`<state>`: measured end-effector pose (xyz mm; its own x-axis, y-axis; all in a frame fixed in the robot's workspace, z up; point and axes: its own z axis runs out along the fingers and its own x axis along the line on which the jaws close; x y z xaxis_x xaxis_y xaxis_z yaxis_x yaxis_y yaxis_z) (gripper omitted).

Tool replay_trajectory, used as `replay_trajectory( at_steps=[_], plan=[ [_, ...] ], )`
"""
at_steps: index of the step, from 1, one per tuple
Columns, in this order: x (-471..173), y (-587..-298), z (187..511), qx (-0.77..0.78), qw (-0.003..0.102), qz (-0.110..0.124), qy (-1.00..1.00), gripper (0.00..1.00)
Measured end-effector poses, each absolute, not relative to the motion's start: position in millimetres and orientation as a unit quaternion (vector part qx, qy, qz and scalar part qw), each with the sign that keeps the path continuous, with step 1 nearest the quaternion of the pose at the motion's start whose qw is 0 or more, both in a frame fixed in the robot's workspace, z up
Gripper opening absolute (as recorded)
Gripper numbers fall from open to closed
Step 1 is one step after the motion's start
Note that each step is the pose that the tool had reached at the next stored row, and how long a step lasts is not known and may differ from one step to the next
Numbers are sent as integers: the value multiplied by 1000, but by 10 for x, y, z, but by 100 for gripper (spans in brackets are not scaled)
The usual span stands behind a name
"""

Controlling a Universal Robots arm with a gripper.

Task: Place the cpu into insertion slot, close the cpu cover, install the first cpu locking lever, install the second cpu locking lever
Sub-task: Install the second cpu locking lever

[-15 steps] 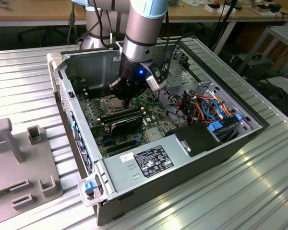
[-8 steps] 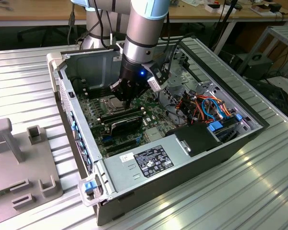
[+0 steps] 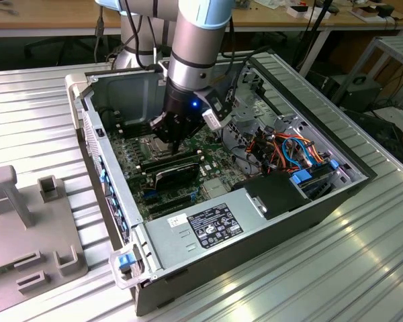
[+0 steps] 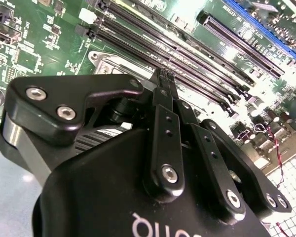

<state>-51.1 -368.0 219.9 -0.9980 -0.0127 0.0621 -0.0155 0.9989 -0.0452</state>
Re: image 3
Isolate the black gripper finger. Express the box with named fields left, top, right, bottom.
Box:
left=149, top=112, right=181, bottom=156
left=179, top=116, right=208, bottom=142

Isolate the metal socket cover frame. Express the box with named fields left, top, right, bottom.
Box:
left=148, top=137, right=185, bottom=157

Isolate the CPU socket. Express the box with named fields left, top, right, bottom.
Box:
left=140, top=133, right=189, bottom=159

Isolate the black RAM slot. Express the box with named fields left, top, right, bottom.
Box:
left=137, top=150, right=202, bottom=170
left=116, top=117, right=155, bottom=130
left=119, top=122, right=155, bottom=138

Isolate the black plastic drive cover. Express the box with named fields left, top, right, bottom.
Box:
left=231, top=172, right=312, bottom=221

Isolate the green motherboard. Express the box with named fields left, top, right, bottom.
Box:
left=105, top=112, right=253, bottom=222

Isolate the black graphics card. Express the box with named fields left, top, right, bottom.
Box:
left=153, top=162, right=202, bottom=193

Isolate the silver metal drive cage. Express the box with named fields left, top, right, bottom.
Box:
left=221, top=63, right=310, bottom=145

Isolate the silver chipset heatsink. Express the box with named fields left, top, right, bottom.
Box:
left=203, top=177, right=231, bottom=199

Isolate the silver power supply unit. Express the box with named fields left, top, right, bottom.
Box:
left=144, top=187, right=268, bottom=271

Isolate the blue disk carrier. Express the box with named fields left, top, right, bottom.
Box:
left=290, top=169, right=315, bottom=185

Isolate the open PC case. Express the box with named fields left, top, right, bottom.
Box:
left=64, top=56, right=379, bottom=318

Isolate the white box on desk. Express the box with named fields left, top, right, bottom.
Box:
left=286, top=3, right=332, bottom=19

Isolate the wooden desk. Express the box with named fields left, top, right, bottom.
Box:
left=0, top=0, right=403, bottom=38

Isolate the black equipment box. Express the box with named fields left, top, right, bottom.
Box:
left=335, top=75, right=382, bottom=111

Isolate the grey parts rack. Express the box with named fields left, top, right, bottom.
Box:
left=0, top=164, right=90, bottom=296

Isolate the black flat panel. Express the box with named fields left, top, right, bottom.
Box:
left=342, top=109, right=403, bottom=166

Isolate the brown cardboard box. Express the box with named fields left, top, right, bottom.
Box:
left=351, top=6, right=380, bottom=23

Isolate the white paper sheet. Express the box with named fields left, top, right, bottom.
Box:
left=372, top=107, right=403, bottom=135

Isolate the metal slat shelf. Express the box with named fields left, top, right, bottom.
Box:
left=344, top=35, right=403, bottom=108

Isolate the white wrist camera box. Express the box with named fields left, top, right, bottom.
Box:
left=201, top=89, right=234, bottom=131

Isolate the orange wire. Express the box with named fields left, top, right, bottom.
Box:
left=250, top=132, right=325, bottom=168

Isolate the blue wire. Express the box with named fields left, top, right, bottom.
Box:
left=281, top=135, right=315, bottom=172

